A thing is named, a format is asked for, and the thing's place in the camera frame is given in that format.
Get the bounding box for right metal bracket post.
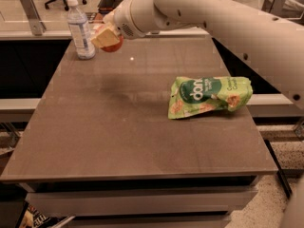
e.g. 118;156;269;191
269;0;286;16

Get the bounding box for left metal bracket post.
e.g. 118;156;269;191
19;0;46;36

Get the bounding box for red apple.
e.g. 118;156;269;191
101;32;124;52

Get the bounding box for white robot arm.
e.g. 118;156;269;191
92;0;304;109

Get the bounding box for black floor stand leg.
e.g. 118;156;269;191
264;140;293;199

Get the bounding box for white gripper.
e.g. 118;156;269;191
91;0;145;48

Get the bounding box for metal bracket post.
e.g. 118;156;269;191
19;0;46;36
269;0;286;16

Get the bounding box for clear plastic water bottle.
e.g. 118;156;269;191
67;0;95;60

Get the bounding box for magazine on floor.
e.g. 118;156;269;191
16;205;60;228

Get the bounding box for green snack bag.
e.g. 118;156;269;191
168;76;253;119

